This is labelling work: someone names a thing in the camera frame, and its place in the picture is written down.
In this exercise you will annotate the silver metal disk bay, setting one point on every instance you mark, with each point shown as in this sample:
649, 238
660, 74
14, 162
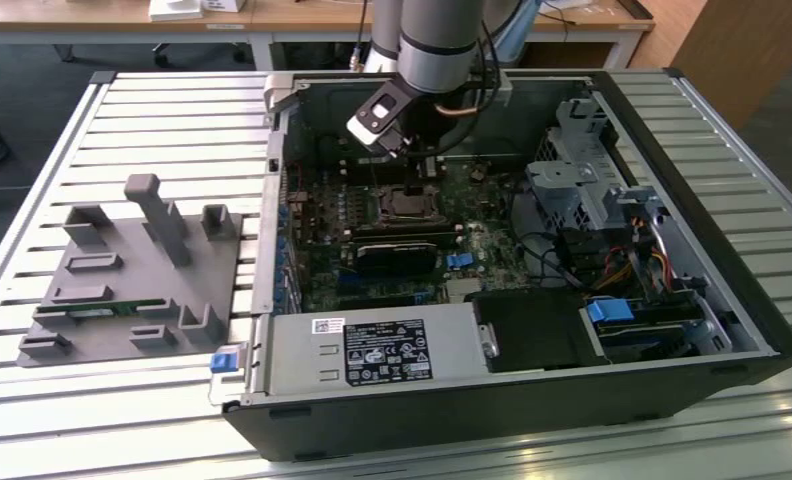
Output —
715, 335

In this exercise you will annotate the wooden desk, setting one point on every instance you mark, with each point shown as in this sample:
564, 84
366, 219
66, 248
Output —
69, 24

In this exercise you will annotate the silver chipset heatsink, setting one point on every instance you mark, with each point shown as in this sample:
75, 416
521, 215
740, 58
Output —
462, 291

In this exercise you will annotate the blue case latch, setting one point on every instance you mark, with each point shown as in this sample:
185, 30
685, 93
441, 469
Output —
223, 362

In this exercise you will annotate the black office chair base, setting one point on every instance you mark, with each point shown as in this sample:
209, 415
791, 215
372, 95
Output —
162, 59

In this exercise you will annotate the black plastic shroud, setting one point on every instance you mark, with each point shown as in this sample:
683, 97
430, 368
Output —
536, 330

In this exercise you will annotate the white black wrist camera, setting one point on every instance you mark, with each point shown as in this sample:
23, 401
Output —
376, 117

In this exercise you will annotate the blue plastic connector block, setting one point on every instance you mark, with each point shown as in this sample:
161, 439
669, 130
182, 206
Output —
458, 261

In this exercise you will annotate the blue disk carrier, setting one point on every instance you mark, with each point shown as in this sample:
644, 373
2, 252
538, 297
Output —
608, 311

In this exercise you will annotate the green RAM stick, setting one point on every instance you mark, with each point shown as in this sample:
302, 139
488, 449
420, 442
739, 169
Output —
129, 306

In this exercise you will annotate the CPU socket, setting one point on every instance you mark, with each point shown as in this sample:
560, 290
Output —
410, 220

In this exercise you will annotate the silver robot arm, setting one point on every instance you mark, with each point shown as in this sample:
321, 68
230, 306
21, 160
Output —
436, 55

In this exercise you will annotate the green motherboard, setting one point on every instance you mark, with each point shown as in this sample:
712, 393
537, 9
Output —
496, 235

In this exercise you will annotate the black RAM slot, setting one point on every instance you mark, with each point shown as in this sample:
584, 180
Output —
402, 237
402, 233
402, 229
402, 242

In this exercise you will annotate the silver CPU green board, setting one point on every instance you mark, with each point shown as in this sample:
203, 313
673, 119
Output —
412, 206

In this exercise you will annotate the black graphics card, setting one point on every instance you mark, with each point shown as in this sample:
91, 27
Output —
392, 262

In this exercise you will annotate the silver power supply unit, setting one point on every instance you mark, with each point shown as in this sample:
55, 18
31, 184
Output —
289, 350

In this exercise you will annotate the plain white box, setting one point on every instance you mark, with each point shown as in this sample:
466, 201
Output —
175, 12

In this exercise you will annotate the black PC case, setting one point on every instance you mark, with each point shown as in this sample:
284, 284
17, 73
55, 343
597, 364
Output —
436, 430

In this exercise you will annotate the white box black print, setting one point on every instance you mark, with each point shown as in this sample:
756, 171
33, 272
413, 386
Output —
225, 6

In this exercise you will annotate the silver metal drive cage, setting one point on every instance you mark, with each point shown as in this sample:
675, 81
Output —
556, 195

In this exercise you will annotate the grey parts rack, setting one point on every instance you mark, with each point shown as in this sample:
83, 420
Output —
135, 280

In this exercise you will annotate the wooden cabinet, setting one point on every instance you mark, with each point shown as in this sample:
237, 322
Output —
723, 60

